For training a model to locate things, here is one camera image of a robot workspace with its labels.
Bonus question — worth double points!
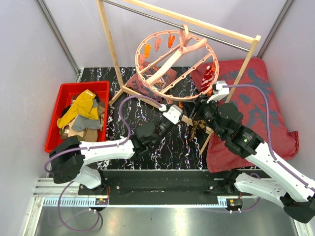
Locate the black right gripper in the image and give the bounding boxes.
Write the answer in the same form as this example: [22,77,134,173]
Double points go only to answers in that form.
[181,93,226,139]

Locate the orange clothespin front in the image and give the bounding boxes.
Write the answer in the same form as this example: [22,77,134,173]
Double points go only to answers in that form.
[178,102,184,109]

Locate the brown yellow argyle sock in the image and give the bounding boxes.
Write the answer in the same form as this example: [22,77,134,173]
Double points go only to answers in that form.
[189,120,200,141]

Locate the red white striped sock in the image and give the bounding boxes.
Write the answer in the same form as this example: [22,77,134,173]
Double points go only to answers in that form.
[201,66,215,92]

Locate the pink round clip hanger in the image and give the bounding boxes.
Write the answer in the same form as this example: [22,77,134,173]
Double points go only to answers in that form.
[134,24,220,104]

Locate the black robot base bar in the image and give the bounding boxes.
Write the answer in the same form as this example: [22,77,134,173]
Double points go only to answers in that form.
[78,170,239,196]

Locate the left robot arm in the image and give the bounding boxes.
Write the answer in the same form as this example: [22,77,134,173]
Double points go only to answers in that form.
[49,115,179,195]

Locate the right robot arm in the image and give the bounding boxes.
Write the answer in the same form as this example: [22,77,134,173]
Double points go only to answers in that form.
[183,99,315,223]

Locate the folded pink printed shirt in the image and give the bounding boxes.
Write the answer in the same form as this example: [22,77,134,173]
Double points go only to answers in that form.
[126,61,178,101]

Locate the red plastic bin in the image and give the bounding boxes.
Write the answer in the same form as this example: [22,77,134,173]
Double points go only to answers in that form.
[44,81,111,153]

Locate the grey sock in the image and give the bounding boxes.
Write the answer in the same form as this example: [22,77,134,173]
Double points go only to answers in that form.
[72,115,100,132]

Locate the beige olive sock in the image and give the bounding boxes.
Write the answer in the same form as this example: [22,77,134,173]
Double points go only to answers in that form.
[59,126,98,147]

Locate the red blue patterned cloth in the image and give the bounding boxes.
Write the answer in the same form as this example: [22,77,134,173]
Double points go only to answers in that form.
[206,57,299,173]

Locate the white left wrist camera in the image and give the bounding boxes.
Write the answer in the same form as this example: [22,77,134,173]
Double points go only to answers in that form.
[159,104,183,124]

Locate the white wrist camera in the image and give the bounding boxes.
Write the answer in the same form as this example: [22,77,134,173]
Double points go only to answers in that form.
[159,104,183,124]
[206,81,230,104]

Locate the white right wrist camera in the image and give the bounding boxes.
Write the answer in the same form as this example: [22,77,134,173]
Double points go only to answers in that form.
[206,81,230,104]

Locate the wooden drying rack frame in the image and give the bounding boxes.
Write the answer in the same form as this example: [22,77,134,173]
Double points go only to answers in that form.
[96,0,261,155]

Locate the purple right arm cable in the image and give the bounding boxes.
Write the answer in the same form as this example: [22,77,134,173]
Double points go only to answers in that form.
[223,84,315,192]

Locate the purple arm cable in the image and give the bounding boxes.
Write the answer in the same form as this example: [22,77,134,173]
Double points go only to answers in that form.
[44,95,165,231]
[223,84,315,192]

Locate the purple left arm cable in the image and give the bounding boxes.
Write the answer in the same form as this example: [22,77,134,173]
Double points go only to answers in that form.
[44,95,165,231]

